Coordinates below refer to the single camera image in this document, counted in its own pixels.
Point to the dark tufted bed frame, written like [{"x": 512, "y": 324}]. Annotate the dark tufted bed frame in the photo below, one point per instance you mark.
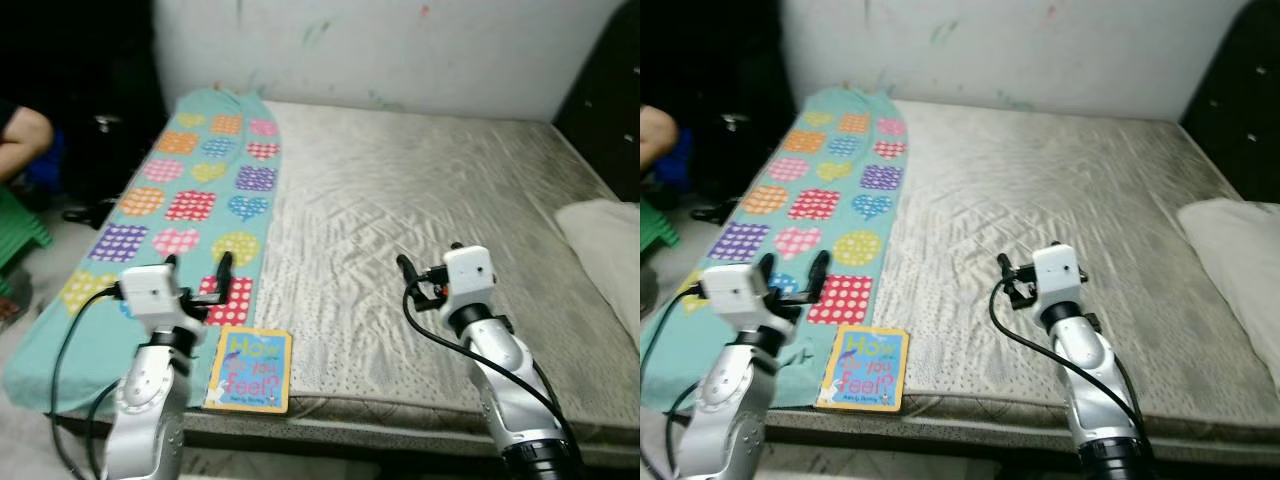
[
  {"x": 600, "y": 100},
  {"x": 1235, "y": 100}
]

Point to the grey patterned quilted mattress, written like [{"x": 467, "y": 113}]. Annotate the grey patterned quilted mattress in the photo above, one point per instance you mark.
[
  {"x": 420, "y": 180},
  {"x": 1050, "y": 180}
]

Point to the white pillow with grey lettering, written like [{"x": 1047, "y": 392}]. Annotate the white pillow with grey lettering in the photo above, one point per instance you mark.
[
  {"x": 1235, "y": 260},
  {"x": 610, "y": 260}
]

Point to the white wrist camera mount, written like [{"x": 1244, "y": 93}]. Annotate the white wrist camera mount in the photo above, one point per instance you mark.
[
  {"x": 730, "y": 288},
  {"x": 468, "y": 272},
  {"x": 1058, "y": 270},
  {"x": 148, "y": 290}
]

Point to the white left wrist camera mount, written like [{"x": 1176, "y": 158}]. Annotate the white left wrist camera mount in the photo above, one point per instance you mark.
[
  {"x": 148, "y": 290},
  {"x": 730, "y": 288}
]

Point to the adult in black shorts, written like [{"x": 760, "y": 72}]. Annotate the adult in black shorts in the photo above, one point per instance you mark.
[
  {"x": 25, "y": 140},
  {"x": 657, "y": 135}
]

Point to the green plastic stool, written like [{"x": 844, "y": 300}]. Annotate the green plastic stool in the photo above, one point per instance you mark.
[
  {"x": 655, "y": 228},
  {"x": 20, "y": 235}
]

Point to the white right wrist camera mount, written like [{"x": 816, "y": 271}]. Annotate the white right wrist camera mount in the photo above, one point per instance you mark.
[
  {"x": 468, "y": 272},
  {"x": 1058, "y": 270}
]

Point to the black duffel bag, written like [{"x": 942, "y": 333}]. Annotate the black duffel bag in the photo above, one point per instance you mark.
[
  {"x": 110, "y": 150},
  {"x": 735, "y": 150}
]

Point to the teal blanket with dotted shapes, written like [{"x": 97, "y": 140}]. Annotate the teal blanket with dotted shapes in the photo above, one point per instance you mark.
[
  {"x": 830, "y": 170},
  {"x": 200, "y": 170}
]

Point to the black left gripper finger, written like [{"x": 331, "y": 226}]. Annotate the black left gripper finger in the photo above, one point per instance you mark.
[
  {"x": 768, "y": 270},
  {"x": 819, "y": 276},
  {"x": 224, "y": 276},
  {"x": 171, "y": 263}
]

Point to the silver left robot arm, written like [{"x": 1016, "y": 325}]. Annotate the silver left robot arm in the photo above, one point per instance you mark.
[
  {"x": 145, "y": 400},
  {"x": 735, "y": 400}
]

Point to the yellow-edged children's board book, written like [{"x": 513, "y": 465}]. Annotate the yellow-edged children's board book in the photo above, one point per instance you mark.
[
  {"x": 862, "y": 368},
  {"x": 248, "y": 368}
]

